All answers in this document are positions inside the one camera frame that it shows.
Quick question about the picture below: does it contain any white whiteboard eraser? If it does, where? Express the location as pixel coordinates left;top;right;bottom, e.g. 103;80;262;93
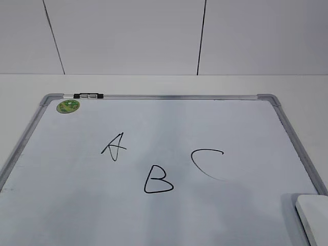
296;194;328;246

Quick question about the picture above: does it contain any black and silver board clip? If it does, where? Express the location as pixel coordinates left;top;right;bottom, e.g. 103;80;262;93
73;93;104;99

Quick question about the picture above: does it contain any round green magnet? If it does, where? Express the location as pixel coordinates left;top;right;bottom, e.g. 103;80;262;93
56;99;80;114

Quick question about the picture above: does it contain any white whiteboard with grey frame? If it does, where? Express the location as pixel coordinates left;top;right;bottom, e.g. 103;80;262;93
1;94;327;245

